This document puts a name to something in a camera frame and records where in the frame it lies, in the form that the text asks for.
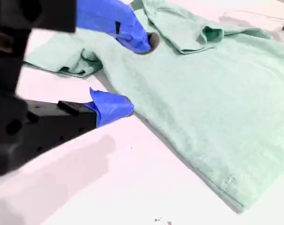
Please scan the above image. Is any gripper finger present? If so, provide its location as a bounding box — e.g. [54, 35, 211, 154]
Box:
[26, 86, 135, 152]
[38, 0, 160, 56]

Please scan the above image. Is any pale green T-shirt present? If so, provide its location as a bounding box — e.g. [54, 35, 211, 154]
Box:
[23, 0, 284, 214]

